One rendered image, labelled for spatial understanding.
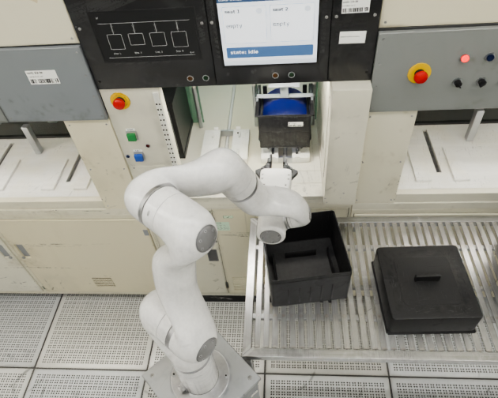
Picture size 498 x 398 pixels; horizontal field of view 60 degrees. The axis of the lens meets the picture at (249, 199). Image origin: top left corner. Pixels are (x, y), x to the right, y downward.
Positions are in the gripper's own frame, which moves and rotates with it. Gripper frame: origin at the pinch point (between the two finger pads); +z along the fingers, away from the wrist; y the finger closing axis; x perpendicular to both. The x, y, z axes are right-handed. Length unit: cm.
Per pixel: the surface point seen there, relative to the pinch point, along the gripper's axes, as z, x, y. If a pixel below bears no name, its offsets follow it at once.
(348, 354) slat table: -46, -43, 25
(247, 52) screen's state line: 12.8, 32.4, -9.1
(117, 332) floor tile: -10, -119, -89
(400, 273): -20, -33, 43
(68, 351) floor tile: -23, -119, -113
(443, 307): -33, -33, 55
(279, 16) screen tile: 13.3, 42.7, 0.8
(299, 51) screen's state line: 13.6, 31.9, 6.4
